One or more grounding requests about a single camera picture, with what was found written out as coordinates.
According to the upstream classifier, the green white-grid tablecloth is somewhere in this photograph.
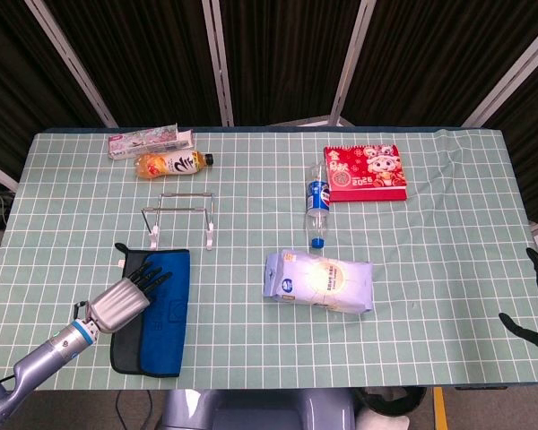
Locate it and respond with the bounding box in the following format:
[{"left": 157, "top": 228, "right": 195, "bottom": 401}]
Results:
[{"left": 0, "top": 127, "right": 538, "bottom": 391}]

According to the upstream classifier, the silver metal wire rack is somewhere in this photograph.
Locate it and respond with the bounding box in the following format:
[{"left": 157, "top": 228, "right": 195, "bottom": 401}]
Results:
[{"left": 142, "top": 191, "right": 216, "bottom": 251}]

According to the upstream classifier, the orange juice bottle black cap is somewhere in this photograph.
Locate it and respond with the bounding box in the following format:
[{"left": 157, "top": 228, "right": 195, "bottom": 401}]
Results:
[{"left": 134, "top": 150, "right": 214, "bottom": 181}]

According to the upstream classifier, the red 2026 desk calendar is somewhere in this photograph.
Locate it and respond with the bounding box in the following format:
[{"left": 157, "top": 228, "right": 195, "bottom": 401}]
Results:
[{"left": 323, "top": 143, "right": 408, "bottom": 202}]

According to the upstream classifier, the empty clear blue-label bottle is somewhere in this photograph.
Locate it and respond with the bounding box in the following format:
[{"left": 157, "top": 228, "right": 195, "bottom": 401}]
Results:
[{"left": 304, "top": 160, "right": 332, "bottom": 249}]

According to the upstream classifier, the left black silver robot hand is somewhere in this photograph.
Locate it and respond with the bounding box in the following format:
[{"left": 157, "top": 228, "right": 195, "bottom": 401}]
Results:
[{"left": 85, "top": 262, "right": 174, "bottom": 333}]

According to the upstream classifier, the black white-framed partition screen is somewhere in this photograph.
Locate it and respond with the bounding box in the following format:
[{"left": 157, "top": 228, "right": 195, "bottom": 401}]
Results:
[{"left": 0, "top": 0, "right": 538, "bottom": 225}]

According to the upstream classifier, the lavender tissue pack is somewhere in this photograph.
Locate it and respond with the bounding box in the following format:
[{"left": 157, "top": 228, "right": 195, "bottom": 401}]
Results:
[{"left": 263, "top": 249, "right": 374, "bottom": 314}]

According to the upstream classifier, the dark grey blue cloth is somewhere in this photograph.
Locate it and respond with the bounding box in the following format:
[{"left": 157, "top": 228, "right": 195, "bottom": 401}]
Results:
[{"left": 110, "top": 242, "right": 192, "bottom": 379}]

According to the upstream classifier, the white pink toothpaste box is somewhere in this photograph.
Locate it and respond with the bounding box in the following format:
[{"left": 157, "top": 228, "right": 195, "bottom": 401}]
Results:
[{"left": 108, "top": 123, "right": 196, "bottom": 160}]

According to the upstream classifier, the black floor cable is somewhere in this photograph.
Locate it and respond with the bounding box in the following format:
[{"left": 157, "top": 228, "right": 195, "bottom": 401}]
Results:
[{"left": 115, "top": 390, "right": 154, "bottom": 430}]

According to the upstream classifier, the grey-blue robot torso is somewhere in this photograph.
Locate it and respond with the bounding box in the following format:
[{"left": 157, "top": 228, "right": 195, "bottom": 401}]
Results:
[{"left": 161, "top": 388, "right": 358, "bottom": 430}]

